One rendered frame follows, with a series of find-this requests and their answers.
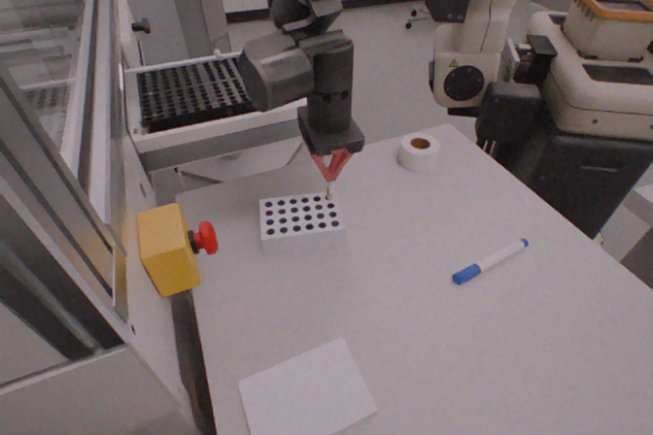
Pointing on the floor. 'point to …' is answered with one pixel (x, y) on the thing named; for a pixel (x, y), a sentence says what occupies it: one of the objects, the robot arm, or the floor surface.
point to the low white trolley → (429, 300)
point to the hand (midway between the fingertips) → (329, 174)
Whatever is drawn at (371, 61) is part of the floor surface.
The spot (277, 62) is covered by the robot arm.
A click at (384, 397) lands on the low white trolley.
